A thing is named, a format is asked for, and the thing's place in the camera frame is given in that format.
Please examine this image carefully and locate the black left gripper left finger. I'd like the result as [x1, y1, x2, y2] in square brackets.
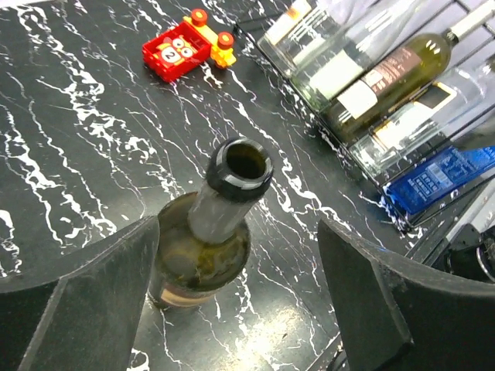
[1, 216, 159, 370]

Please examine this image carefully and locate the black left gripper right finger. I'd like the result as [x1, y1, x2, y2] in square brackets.
[318, 220, 494, 370]

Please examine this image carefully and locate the dark green wine bottle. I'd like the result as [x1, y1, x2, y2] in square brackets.
[148, 137, 274, 308]

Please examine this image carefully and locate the clear corked glass bottle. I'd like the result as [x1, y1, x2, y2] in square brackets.
[257, 0, 355, 77]

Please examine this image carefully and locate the blue rectangular bottle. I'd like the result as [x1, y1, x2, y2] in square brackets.
[384, 145, 494, 215]

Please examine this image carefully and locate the clear square liquor bottle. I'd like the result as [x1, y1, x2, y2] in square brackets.
[350, 56, 494, 177]

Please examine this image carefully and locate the clear tall glass bottle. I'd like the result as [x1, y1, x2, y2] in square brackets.
[290, 0, 423, 111]

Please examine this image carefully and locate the red yellow toy block car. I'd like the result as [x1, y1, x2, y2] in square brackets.
[142, 9, 237, 83]

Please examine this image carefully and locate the aluminium frame rail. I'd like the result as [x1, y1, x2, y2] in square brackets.
[409, 181, 495, 256]

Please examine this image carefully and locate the black wire wine rack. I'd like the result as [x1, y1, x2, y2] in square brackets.
[231, 0, 495, 233]

